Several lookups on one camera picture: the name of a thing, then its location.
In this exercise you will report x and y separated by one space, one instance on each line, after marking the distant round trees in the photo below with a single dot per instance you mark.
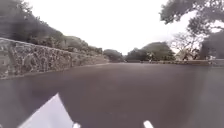
156 51

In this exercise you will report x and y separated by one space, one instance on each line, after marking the low roadside wall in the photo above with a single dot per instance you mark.
186 62

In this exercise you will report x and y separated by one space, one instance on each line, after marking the trees above stone wall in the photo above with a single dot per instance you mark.
26 28

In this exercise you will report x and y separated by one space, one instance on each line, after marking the bare branched tree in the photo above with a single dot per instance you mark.
186 45

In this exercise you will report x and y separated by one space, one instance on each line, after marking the grey asphalt road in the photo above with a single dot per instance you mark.
113 90

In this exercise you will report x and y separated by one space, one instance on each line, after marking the rough stone wall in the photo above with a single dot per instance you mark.
33 58

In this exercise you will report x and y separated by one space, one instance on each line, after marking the tall spreading tree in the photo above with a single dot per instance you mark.
203 13

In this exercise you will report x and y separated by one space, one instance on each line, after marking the robot's own part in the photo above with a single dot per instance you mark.
76 125
148 124

